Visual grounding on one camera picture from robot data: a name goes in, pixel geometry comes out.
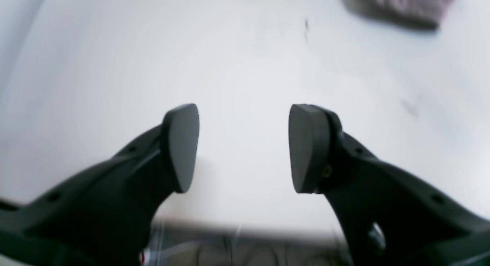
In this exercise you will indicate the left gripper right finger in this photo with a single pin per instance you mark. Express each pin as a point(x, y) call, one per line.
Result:
point(389, 217)

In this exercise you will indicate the mauve t-shirt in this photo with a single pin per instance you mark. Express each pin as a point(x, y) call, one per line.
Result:
point(416, 14)

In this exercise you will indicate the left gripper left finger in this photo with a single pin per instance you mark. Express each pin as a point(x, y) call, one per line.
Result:
point(102, 216)

